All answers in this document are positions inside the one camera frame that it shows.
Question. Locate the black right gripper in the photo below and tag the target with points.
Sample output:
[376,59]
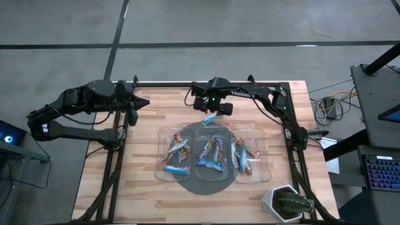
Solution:
[214,104]

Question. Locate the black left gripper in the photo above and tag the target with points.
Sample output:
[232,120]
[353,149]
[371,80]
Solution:
[129,100]

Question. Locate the light blue wrapper granola bar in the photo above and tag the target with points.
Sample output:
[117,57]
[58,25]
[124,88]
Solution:
[233,155]
[208,120]
[243,162]

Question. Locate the dark blue wrapper granola bar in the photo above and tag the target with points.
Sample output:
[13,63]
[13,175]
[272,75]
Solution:
[219,151]
[207,147]
[210,165]

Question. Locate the orange brown wrapper granola bar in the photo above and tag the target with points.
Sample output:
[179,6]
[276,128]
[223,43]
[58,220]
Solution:
[247,147]

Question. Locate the green orange snack packet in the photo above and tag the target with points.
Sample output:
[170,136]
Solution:
[249,170]

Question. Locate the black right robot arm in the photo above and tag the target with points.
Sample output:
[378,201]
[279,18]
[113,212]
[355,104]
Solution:
[250,92]

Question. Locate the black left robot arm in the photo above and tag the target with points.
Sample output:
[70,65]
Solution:
[100,89]

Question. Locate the clear plastic bin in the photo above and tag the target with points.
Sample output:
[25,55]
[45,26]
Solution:
[212,177]
[262,168]
[164,134]

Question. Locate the round grey woven placemat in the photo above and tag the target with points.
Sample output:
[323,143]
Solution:
[203,187]

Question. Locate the black table clamp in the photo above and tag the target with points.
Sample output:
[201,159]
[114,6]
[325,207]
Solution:
[318,133]

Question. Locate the white faceted plant pot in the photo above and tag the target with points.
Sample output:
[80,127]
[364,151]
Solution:
[267,203]

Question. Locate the black power adapter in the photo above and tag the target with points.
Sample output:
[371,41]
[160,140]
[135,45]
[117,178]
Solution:
[329,107]

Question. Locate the green cactus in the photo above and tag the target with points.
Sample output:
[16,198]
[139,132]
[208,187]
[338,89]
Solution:
[293,203]

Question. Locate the black computer with blue light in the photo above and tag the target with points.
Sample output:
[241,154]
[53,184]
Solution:
[15,131]

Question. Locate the grey side table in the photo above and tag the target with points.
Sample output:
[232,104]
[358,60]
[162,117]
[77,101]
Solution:
[18,153]

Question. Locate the black diagonal bar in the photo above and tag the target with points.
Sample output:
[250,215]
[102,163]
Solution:
[343,146]

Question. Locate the grey desk top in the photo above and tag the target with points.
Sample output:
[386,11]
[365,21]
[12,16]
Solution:
[372,103]

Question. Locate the black pole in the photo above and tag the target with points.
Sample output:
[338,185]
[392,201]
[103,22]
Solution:
[382,59]

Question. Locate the black monitor with blue screen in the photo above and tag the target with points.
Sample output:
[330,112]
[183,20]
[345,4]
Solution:
[392,116]

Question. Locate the black chair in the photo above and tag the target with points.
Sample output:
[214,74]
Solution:
[375,209]

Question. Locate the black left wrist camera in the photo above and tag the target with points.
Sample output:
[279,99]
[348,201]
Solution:
[133,117]

